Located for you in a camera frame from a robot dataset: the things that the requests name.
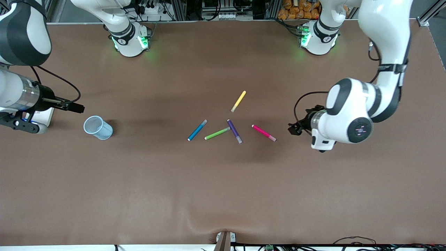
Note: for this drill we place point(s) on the white power strip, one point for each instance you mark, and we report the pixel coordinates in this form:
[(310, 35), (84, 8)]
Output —
[(223, 16)]

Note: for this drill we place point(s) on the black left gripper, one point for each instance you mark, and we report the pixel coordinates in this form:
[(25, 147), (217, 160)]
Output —
[(307, 120)]

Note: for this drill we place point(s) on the purple marker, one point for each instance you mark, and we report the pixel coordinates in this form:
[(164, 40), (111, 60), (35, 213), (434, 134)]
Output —
[(233, 130)]

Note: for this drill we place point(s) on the brown table cover cloth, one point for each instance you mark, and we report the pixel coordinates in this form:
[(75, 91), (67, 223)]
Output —
[(223, 191)]

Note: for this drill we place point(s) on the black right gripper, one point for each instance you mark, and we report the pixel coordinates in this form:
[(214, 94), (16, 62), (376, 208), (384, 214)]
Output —
[(46, 98)]

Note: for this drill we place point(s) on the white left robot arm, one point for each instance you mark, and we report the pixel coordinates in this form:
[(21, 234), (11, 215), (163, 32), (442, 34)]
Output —
[(348, 115)]

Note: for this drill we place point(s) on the orange snack packs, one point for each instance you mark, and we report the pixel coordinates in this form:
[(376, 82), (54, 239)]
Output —
[(289, 12)]

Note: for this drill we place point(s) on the blue mesh cup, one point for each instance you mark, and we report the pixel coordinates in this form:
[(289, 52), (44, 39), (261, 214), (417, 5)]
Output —
[(104, 132)]

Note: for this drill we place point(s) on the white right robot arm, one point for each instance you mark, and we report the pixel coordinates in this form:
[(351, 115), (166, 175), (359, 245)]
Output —
[(10, 90)]

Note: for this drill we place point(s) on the pink marker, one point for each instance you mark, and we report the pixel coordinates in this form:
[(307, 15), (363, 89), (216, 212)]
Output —
[(263, 132)]

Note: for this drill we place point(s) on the yellow marker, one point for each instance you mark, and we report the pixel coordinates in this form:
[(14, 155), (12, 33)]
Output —
[(238, 101)]

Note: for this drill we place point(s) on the aluminium frame post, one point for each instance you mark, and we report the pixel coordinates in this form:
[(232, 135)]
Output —
[(423, 21)]

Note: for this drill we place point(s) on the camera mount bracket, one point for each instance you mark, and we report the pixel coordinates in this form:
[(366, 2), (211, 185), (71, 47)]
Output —
[(223, 244)]

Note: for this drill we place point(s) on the green marker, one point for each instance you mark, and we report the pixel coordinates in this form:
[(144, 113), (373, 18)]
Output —
[(216, 133)]

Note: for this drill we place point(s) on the blue marker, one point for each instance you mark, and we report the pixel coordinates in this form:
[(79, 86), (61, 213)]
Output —
[(197, 130)]

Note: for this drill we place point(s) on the white lamp stand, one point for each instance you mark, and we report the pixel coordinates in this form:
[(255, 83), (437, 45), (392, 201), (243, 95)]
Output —
[(48, 115)]

